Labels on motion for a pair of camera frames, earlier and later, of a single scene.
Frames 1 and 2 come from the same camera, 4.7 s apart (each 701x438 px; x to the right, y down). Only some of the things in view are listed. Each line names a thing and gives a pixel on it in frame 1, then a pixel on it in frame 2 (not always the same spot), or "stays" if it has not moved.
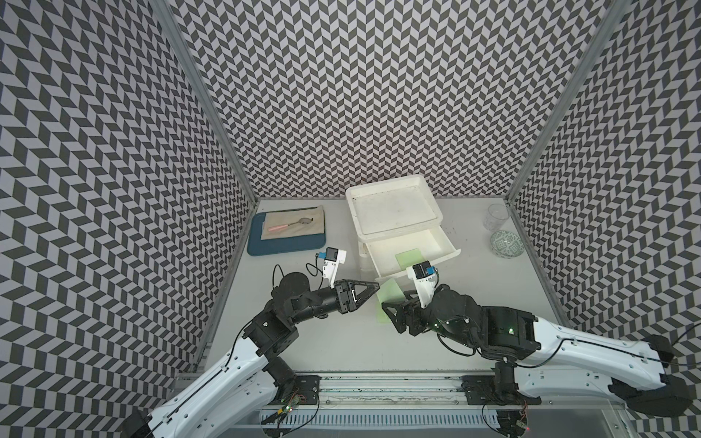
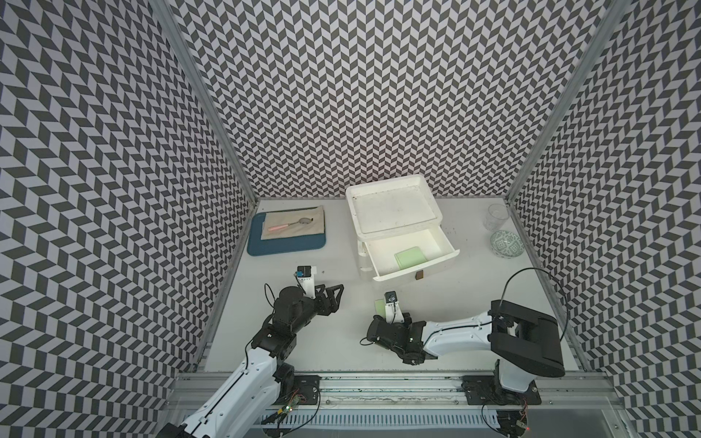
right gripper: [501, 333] → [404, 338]
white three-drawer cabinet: [397, 225] stays
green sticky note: [409, 258] stays
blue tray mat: [259, 247] stays
